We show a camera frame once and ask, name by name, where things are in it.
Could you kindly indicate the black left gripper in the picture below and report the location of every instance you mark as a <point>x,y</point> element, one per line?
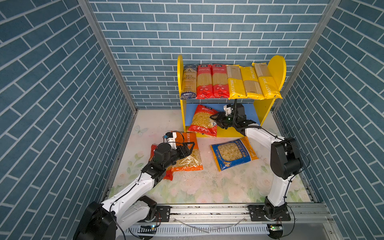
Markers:
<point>184,149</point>

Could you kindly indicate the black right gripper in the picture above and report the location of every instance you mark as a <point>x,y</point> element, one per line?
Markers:
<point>221,117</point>

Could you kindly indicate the orange pasta bag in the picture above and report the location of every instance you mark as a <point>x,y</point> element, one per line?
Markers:
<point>192,160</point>

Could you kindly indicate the yellow spaghetti box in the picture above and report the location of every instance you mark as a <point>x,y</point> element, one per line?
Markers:
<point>251,83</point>
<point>235,82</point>
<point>267,82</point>

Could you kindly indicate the red macaroni bag front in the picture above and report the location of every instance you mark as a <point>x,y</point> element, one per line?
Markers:
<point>202,122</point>

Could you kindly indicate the red macaroni bag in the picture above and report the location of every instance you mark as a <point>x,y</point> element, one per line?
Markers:
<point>202,122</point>
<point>169,173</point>

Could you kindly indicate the red macaroni bag back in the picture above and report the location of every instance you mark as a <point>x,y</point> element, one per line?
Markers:
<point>169,173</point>

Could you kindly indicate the red spaghetti bag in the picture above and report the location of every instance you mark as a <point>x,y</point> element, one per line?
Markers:
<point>204,82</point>
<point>220,81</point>

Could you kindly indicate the blue elbow pasta bag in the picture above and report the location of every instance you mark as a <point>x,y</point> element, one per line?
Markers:
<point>233,153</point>

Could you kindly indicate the dark blue spaghetti bag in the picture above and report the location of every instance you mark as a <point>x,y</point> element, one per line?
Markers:
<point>189,82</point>

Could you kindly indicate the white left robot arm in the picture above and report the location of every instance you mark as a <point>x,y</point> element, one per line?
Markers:
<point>112,217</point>

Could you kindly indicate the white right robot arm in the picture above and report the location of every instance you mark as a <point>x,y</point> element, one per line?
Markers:
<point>285,161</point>

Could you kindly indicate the yellow shelf unit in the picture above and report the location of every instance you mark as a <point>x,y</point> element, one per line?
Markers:
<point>257,111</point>

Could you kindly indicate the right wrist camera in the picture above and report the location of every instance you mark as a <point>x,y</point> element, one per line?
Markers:
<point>228,110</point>

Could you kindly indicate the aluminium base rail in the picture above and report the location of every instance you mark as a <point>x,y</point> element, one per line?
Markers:
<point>302,221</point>

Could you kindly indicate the aluminium corner post right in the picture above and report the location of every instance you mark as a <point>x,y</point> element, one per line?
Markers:
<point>318,30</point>

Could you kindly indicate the aluminium corner post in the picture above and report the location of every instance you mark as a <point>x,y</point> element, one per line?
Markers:
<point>318,30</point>
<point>92,20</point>

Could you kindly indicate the aluminium corner post left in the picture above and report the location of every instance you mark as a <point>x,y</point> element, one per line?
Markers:
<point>92,20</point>

